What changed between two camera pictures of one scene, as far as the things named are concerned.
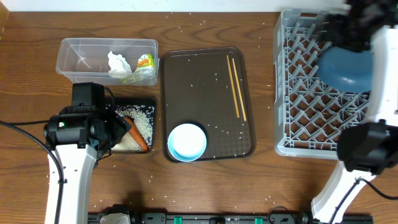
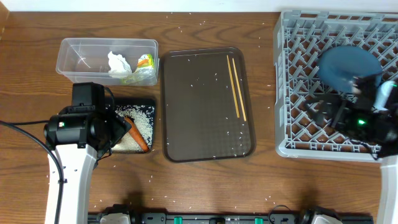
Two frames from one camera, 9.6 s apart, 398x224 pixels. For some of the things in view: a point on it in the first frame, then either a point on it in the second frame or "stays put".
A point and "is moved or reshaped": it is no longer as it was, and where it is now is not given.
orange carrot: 136,135 stays put
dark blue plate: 347,69 stays put
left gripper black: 121,127 stays put
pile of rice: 143,118 stays put
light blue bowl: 187,142 is moved or reshaped
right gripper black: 327,26 -> 342,106
